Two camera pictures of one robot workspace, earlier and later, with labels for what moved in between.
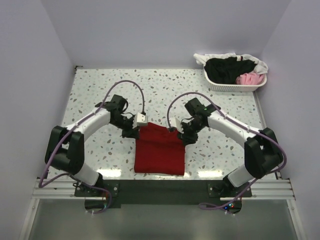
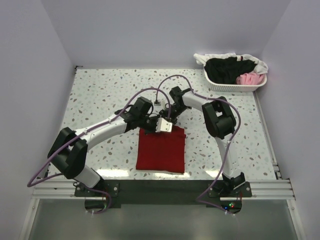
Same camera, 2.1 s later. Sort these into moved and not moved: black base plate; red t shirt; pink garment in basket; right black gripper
Moved: right black gripper
Not moved: black base plate; pink garment in basket; red t shirt
